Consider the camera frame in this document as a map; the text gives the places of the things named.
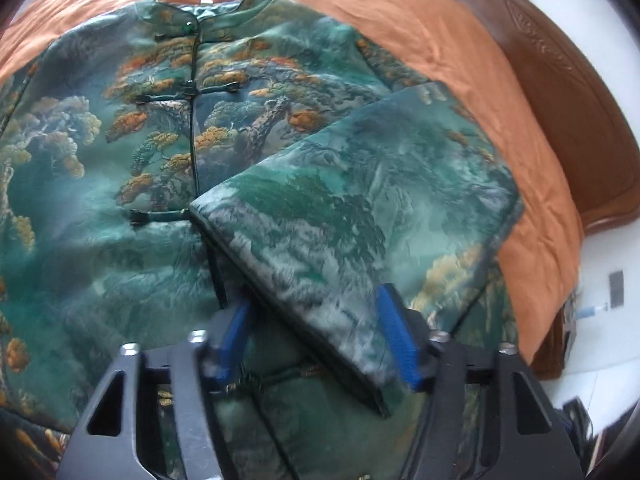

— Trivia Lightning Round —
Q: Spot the dark object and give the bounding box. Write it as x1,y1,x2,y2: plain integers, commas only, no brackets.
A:
559,399,597,458

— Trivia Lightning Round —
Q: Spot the brown wooden headboard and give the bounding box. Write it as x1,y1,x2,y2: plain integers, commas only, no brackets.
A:
430,0,640,235

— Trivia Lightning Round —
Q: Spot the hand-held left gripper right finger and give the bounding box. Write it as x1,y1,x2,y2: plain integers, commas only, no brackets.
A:
374,282,586,480

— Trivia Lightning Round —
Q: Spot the orange bed sheet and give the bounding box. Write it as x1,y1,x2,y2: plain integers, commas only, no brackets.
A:
0,0,586,381

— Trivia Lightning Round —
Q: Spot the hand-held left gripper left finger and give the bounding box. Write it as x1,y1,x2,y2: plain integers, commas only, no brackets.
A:
55,296,258,480

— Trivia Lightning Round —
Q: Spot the grey wall plate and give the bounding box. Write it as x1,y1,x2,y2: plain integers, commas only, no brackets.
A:
608,270,626,309

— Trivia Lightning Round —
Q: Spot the green landscape print jacket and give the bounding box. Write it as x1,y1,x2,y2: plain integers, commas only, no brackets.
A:
0,0,526,480

